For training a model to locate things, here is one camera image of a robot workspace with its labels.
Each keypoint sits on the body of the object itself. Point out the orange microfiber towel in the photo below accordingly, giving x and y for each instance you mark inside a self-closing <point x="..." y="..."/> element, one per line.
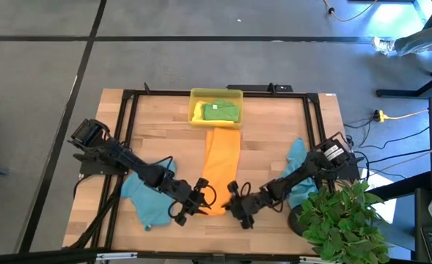
<point x="221" y="161"/>

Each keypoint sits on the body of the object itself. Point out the large teal microfiber towel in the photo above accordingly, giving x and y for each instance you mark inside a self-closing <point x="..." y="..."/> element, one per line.
<point x="146" y="209"/>

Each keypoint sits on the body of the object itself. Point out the silver metal bracket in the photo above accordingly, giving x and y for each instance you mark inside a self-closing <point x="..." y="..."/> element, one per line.
<point x="311" y="260"/>
<point x="116" y="256"/>

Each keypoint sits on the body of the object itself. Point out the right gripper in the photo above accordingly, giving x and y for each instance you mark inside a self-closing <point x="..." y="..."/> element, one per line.
<point x="246" y="205"/>

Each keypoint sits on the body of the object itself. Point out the small teal microfiber towel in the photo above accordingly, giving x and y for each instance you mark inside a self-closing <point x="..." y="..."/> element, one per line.
<point x="296" y="154"/>

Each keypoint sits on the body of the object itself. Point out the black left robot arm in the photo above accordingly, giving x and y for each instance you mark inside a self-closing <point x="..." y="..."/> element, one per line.
<point x="127" y="161"/>

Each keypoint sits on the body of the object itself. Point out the green microfiber towel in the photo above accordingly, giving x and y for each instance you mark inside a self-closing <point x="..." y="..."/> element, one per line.
<point x="221" y="110"/>

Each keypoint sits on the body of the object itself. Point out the person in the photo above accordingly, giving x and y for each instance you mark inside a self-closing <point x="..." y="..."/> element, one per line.
<point x="417" y="40"/>

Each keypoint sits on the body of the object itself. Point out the black desk leg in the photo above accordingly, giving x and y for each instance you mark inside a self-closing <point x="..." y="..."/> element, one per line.
<point x="402" y="185"/>

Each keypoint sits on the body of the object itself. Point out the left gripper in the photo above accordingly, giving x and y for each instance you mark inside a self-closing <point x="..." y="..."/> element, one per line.
<point x="191" y="199"/>

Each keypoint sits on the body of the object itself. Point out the black metal table frame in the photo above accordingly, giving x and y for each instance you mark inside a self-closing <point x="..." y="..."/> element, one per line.
<point x="157" y="94"/>

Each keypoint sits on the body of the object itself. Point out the yellow microfiber towel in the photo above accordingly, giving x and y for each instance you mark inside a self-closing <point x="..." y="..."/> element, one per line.
<point x="197" y="113"/>

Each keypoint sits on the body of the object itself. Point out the person's shoe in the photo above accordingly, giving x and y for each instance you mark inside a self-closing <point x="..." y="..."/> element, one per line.
<point x="382" y="44"/>

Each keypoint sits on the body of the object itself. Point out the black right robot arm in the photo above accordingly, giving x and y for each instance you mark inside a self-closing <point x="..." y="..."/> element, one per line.
<point x="303" y="172"/>

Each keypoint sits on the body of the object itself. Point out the yellow translucent plastic bin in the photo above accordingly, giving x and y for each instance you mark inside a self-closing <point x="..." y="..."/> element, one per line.
<point x="215" y="91"/>

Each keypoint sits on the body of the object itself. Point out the black rig beam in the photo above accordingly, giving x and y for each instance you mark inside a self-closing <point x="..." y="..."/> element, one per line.
<point x="54" y="255"/>

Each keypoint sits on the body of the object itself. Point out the black plant pot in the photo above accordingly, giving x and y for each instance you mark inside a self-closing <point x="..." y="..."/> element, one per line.
<point x="293" y="220"/>

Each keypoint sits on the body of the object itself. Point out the green leafy plant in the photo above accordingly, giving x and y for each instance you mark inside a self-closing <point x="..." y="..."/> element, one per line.
<point x="340" y="223"/>

